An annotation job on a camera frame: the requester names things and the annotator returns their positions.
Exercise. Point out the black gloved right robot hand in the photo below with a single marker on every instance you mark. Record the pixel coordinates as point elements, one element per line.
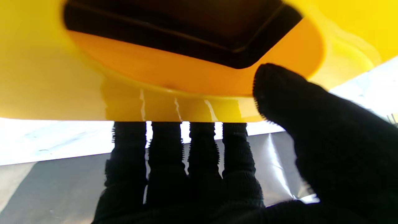
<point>342,155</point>

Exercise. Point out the black tissue box base plate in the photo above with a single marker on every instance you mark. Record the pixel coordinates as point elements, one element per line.
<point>186,25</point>

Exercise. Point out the orange plastic tissue box cover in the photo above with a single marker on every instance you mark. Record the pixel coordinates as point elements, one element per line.
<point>46,77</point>

